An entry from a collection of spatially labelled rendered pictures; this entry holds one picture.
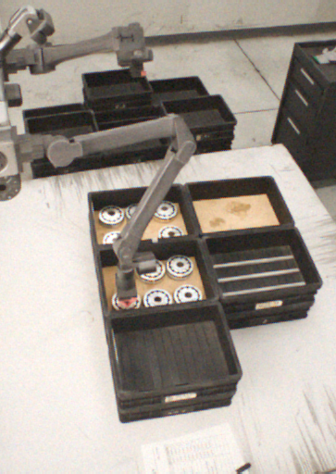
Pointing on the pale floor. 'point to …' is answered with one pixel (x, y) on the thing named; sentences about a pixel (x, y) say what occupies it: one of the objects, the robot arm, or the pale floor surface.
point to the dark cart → (314, 112)
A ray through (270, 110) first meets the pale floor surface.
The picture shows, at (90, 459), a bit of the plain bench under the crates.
